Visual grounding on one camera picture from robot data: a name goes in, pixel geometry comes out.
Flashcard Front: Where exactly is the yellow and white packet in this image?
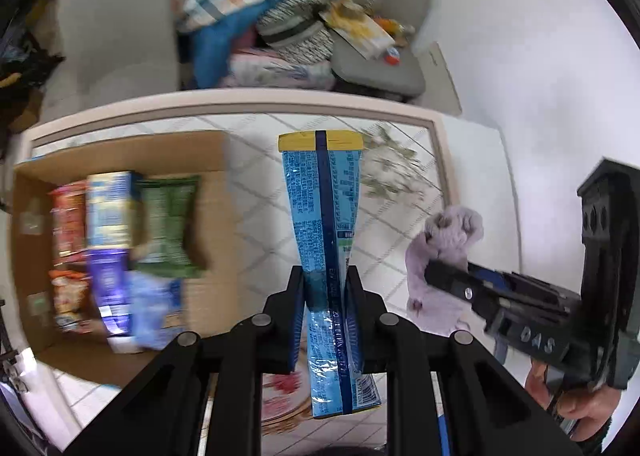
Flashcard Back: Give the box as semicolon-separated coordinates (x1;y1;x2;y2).
320;8;396;59

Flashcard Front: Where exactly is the purple and white packet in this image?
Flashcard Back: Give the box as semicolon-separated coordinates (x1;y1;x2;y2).
84;248;133;337

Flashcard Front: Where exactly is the light blue tissue pack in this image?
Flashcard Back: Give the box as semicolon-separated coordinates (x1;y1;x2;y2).
107;271;188;354

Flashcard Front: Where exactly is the green snack packet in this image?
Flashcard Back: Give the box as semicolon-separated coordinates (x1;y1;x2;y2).
132;175;208;279

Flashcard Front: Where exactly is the long blue snack packet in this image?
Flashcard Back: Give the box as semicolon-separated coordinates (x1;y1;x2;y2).
277;130;383;419

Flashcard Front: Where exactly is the pink floral cloth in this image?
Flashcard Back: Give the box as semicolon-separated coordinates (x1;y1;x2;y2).
220;48;336;92

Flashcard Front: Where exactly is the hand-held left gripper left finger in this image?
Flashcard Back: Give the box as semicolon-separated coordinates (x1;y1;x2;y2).
65;265;306;456

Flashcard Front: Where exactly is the striped patterned hat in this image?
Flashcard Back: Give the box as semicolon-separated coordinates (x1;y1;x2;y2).
255;0;336;64

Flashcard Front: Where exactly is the purple plush toy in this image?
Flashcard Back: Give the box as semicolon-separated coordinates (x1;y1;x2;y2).
405;205;486;337

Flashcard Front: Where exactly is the orange snack bag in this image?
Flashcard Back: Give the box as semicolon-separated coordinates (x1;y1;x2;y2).
375;16;416;37

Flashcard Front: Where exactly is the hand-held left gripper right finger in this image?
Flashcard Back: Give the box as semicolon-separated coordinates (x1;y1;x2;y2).
344;267;583;456

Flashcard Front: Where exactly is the grey upholstered chair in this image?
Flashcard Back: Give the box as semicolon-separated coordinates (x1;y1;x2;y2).
40;0;181;122

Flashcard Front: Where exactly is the flat beige panel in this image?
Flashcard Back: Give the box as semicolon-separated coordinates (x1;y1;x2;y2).
417;41;463;117

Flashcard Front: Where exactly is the cardboard box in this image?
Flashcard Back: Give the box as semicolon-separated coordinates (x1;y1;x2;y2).
10;130;233;389

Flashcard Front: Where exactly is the person's right hand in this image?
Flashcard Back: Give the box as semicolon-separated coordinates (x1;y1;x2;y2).
524;360;618;442

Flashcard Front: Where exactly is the blue blanket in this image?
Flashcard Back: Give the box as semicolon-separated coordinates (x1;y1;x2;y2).
190;11;266;89

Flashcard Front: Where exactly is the grey cushioned chair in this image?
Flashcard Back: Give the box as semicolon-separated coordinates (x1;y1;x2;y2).
330;0;433;99

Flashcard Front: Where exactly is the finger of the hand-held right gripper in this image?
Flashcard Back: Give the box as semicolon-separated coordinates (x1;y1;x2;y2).
467;263;582;304
424;260;502;323

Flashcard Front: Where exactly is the blue and white packet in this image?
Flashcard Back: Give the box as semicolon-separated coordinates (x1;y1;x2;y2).
85;171;146;249

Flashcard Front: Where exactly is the orange snack packet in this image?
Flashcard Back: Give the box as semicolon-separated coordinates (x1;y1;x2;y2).
48;268;96;334

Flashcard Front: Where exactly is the red snack packet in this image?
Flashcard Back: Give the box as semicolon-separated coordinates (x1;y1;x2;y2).
49;180;91;267

